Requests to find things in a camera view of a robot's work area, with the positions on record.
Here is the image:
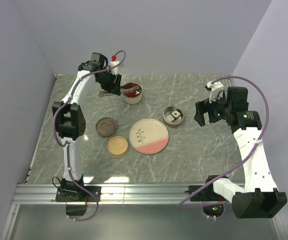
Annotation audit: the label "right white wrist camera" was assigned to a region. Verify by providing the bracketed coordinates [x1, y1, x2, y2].
[206, 81, 225, 103]

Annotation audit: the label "tan round lid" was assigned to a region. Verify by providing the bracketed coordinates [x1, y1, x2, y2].
[107, 136, 129, 157]

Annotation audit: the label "metal tongs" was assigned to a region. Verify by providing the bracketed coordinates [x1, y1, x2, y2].
[98, 86, 140, 97]

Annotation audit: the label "round metal tin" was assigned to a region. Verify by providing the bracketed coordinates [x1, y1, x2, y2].
[121, 82, 143, 105]
[162, 106, 185, 128]

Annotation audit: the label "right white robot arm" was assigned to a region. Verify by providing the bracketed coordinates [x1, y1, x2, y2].
[194, 82, 288, 219]

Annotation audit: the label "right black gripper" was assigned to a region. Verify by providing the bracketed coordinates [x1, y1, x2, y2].
[194, 90, 233, 126]

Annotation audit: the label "back round metal tin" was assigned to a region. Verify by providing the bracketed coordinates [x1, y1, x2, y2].
[121, 82, 143, 105]

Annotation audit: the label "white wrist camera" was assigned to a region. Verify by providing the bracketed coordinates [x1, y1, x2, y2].
[206, 81, 225, 103]
[108, 55, 124, 75]

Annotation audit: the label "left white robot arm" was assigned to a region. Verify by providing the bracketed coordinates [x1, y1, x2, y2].
[52, 52, 124, 201]

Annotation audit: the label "aluminium rail frame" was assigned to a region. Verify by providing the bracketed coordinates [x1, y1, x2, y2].
[1, 182, 288, 240]

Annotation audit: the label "red sausage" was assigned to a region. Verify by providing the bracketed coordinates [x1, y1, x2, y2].
[124, 90, 141, 98]

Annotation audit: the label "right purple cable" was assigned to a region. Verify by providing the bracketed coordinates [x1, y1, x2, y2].
[177, 75, 270, 219]

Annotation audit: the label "purple cable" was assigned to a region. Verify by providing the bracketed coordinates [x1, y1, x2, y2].
[52, 50, 127, 222]
[177, 75, 270, 219]

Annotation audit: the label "sushi roll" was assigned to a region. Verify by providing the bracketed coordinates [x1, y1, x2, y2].
[171, 110, 181, 119]
[166, 114, 175, 122]

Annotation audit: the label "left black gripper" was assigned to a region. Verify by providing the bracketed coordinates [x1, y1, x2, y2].
[97, 69, 123, 96]

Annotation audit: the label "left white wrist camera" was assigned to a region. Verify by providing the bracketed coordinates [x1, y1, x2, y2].
[108, 55, 124, 75]

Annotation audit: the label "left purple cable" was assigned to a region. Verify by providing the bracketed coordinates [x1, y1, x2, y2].
[52, 50, 127, 222]

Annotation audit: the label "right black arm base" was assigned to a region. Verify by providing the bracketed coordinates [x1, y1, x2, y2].
[188, 184, 226, 218]

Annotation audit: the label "pink white round plate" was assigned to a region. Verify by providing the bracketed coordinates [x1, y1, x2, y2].
[129, 118, 169, 155]

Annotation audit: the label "dark brown round lid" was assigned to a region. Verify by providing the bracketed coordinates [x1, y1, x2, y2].
[95, 117, 118, 138]

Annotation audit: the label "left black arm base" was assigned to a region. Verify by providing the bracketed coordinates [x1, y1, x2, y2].
[55, 184, 102, 221]

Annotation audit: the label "right round metal tin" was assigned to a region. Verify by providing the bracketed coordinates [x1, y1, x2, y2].
[162, 106, 185, 128]

